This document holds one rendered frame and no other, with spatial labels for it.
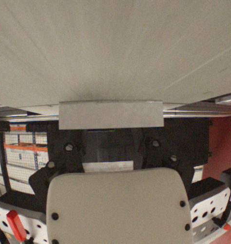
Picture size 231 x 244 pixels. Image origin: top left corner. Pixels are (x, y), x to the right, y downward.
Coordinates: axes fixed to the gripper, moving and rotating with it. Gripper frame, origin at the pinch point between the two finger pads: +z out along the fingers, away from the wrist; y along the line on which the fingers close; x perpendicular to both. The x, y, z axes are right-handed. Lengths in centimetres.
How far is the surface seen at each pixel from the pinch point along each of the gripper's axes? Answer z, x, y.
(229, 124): 25, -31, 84
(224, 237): -30, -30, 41
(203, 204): -10.3, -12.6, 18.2
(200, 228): -17.0, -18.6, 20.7
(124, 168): -0.4, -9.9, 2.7
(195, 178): 67, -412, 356
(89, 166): 0.0, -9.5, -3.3
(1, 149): 38, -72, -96
